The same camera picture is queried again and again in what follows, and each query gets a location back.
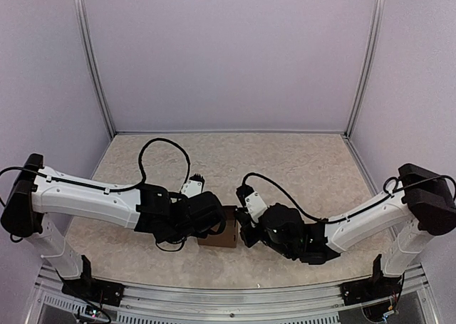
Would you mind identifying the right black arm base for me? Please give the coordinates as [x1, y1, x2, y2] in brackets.
[340, 254, 405, 306]

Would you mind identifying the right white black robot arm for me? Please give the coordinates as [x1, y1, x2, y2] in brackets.
[235, 163, 455, 298]

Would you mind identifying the right aluminium corner post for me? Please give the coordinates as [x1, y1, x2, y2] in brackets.
[344, 0, 385, 141]

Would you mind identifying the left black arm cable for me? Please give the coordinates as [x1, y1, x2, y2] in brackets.
[138, 137, 192, 189]

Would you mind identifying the front aluminium frame rail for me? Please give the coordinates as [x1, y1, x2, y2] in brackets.
[24, 265, 442, 323]

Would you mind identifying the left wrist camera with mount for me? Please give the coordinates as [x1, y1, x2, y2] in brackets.
[180, 174, 205, 197]

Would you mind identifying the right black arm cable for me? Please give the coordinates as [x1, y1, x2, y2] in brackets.
[242, 172, 456, 221]

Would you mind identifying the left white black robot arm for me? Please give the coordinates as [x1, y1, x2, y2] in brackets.
[1, 154, 226, 299]

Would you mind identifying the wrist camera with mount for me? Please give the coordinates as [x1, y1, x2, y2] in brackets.
[180, 174, 205, 197]
[236, 184, 268, 224]

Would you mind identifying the brown cardboard box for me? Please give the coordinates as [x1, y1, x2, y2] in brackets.
[197, 206, 239, 249]

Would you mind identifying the aluminium corner post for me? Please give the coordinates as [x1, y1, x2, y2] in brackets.
[344, 0, 385, 141]
[73, 0, 117, 140]

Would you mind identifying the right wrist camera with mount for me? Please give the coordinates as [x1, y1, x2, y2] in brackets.
[236, 184, 268, 224]

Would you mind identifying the left aluminium corner post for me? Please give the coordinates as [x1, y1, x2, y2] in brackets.
[73, 0, 117, 140]

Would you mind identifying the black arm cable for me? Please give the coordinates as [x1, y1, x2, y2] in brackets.
[138, 137, 192, 189]
[242, 172, 456, 221]

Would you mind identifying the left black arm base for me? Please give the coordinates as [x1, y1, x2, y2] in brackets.
[62, 255, 125, 307]

